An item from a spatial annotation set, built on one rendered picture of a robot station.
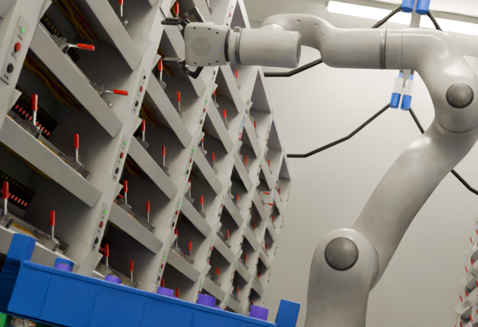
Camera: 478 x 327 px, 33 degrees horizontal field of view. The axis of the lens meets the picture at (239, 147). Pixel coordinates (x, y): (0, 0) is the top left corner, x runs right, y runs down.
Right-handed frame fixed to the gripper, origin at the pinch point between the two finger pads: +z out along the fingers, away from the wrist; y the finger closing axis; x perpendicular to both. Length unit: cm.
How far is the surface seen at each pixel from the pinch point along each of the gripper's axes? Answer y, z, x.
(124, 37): 1.6, 14.0, 8.0
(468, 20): 61, -80, 364
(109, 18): -5.0, 13.5, -1.5
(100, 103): 15.1, 15.3, -5.1
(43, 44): -6.1, 13.8, -34.8
